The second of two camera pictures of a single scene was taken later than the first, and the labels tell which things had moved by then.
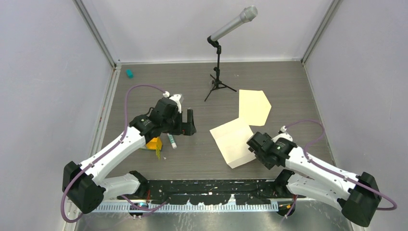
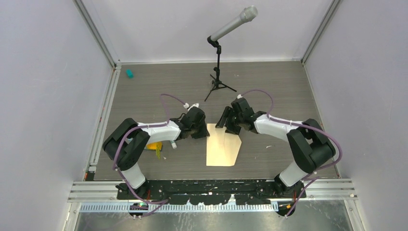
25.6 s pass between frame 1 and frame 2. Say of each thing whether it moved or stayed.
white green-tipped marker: stayed
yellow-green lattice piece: stayed
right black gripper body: moved
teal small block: stayed
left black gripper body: moved
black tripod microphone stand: stayed
